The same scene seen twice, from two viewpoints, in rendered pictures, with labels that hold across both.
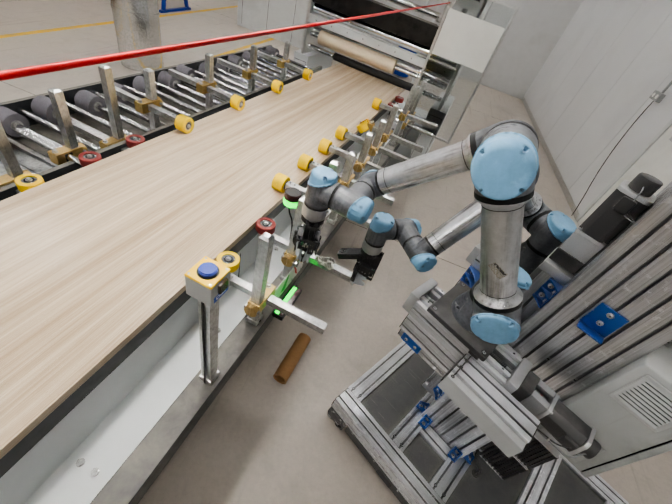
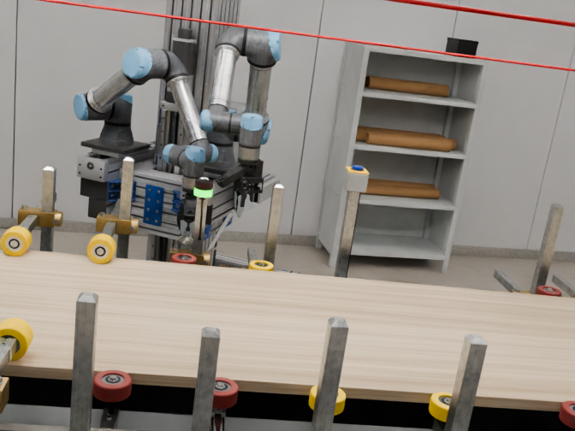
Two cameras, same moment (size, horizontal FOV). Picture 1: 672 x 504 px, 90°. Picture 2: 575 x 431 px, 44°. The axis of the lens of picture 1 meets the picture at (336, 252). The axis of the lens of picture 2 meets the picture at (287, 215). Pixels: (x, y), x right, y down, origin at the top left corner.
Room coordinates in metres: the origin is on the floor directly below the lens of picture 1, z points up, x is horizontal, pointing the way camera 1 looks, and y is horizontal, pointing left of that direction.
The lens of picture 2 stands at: (1.38, 2.44, 1.71)
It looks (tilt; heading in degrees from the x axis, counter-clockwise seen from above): 16 degrees down; 252
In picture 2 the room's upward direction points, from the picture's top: 8 degrees clockwise
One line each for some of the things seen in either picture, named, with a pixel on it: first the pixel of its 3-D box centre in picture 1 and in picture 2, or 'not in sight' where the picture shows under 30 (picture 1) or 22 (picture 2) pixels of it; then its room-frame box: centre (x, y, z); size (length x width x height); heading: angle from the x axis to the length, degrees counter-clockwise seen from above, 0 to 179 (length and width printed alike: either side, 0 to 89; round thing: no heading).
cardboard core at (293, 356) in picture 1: (292, 357); not in sight; (0.98, 0.03, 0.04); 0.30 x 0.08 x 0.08; 170
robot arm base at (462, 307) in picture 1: (480, 306); (218, 151); (0.79, -0.50, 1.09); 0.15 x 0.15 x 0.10
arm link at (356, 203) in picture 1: (354, 202); (246, 125); (0.79, 0.00, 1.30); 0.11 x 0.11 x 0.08; 76
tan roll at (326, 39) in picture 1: (376, 59); not in sight; (3.62, 0.26, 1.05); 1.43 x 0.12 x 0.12; 80
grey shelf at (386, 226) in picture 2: not in sight; (397, 159); (-0.86, -2.17, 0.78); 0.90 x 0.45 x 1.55; 176
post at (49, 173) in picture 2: (340, 194); (47, 236); (1.45, 0.08, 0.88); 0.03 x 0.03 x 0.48; 80
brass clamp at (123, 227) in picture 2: not in sight; (117, 224); (1.23, 0.12, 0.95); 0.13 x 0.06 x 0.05; 170
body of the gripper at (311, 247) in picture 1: (309, 232); (248, 175); (0.79, 0.10, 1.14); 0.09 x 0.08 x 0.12; 11
